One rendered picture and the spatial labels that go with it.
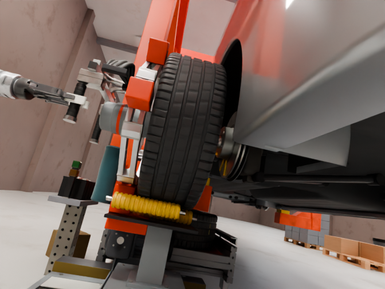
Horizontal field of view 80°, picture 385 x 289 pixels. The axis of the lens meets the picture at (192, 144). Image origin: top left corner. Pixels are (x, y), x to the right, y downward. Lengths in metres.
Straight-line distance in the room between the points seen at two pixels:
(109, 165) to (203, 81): 0.58
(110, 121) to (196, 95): 0.42
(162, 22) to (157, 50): 0.93
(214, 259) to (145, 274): 0.72
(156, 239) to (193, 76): 0.63
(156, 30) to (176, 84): 1.10
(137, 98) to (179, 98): 0.13
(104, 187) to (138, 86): 0.55
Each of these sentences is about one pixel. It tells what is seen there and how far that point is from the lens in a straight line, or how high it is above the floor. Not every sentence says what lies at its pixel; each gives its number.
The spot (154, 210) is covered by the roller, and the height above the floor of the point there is 0.50.
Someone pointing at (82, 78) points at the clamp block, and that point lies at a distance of 0.97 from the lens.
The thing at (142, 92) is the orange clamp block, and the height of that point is 0.84.
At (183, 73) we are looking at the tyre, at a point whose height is 0.97.
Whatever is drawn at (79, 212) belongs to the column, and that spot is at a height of 0.37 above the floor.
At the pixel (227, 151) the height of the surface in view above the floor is 0.80.
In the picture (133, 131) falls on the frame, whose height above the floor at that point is 0.74.
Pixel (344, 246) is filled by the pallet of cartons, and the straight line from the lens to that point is 6.41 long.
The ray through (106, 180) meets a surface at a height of 0.58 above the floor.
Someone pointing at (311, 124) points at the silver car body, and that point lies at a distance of 0.51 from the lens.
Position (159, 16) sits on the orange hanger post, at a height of 1.80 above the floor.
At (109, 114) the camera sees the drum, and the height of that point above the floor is 0.84.
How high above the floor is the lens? 0.55
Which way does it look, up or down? 14 degrees up
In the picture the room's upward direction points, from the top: 11 degrees clockwise
